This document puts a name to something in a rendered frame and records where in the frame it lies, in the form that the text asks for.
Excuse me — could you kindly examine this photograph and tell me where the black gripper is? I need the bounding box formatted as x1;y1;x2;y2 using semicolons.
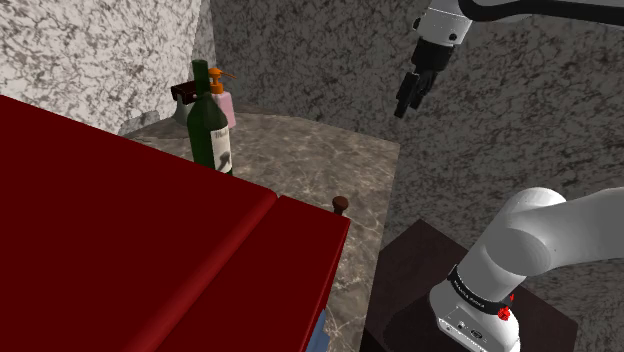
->
394;37;456;120

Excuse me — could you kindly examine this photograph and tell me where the dark robot stand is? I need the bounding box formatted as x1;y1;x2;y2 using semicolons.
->
359;218;579;352

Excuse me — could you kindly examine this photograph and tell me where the pink soap dispenser orange pump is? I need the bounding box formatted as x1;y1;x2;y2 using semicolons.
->
207;67;239;130

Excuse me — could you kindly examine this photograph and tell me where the green wine bottle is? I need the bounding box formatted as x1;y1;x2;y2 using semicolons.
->
186;58;234;177

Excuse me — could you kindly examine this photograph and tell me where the dark brown and grey appliance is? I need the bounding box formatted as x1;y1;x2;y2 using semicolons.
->
169;81;199;128

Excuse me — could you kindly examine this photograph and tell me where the dark red cabinet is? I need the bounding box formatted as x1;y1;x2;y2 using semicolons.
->
0;94;352;352

